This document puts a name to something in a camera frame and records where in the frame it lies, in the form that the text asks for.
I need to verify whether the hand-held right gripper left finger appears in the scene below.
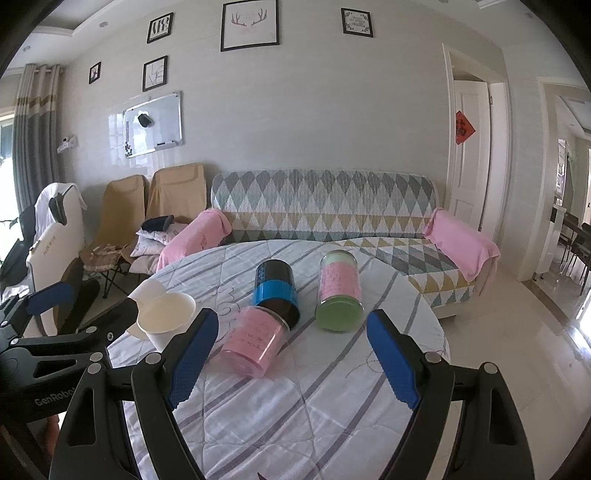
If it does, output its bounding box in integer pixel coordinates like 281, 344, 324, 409
50, 308, 220, 480

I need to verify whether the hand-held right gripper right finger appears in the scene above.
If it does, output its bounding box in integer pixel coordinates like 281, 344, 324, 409
366, 309, 536, 480

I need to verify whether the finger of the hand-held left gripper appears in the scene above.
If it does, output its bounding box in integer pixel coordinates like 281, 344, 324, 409
9, 300, 140, 370
0, 279, 101, 344

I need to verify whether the white paper cup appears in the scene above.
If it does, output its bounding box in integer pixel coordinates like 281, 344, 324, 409
126, 279, 168, 342
137, 292, 197, 354

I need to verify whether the pink plastic cup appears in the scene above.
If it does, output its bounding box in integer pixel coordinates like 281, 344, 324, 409
218, 305, 291, 380

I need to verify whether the green and pink cup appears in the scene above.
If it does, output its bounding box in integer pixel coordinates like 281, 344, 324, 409
315, 249, 365, 334

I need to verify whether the black and blue cup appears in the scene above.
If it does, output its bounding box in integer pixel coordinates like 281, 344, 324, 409
255, 259, 302, 330

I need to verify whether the white folded exercise machine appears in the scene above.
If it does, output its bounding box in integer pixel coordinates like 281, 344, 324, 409
25, 185, 88, 337

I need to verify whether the white draped cloth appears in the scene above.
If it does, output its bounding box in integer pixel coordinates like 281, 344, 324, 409
34, 182, 88, 234

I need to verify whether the striped white quilt tablecloth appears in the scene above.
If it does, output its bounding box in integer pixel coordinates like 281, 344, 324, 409
107, 239, 451, 480

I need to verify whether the brown folding chair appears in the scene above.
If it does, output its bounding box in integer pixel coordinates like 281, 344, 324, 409
145, 162, 207, 222
79, 174, 151, 298

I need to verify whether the floral pillow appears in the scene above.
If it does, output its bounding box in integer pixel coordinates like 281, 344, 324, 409
130, 222, 190, 259

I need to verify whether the pink towel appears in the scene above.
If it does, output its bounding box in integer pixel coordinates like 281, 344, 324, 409
157, 209, 233, 273
422, 208, 501, 296

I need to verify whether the dark cushion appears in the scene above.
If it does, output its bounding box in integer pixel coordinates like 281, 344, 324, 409
141, 215, 175, 232

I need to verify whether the grey curtain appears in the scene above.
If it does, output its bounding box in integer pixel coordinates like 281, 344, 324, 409
11, 62, 63, 213

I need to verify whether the diamond patterned sofa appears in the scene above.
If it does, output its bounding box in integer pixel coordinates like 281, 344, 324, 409
210, 170, 502, 319

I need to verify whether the white door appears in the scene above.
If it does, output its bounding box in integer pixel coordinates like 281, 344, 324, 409
450, 79, 491, 232

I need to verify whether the whiteboard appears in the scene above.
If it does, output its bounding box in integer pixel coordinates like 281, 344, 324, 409
122, 91, 183, 159

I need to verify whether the dark dining chair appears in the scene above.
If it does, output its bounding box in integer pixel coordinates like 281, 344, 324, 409
564, 212, 591, 294

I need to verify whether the red door decoration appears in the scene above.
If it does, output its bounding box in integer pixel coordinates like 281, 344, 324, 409
455, 110, 476, 145

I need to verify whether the letter print picture frame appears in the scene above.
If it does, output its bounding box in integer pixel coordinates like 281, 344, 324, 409
142, 56, 168, 92

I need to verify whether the black leaf picture frame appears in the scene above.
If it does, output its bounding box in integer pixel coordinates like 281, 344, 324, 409
147, 12, 174, 44

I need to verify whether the floral wreath picture frame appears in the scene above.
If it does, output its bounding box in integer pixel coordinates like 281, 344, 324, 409
341, 8, 374, 37

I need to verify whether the antler picture frame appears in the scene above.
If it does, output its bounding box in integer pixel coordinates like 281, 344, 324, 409
220, 0, 281, 52

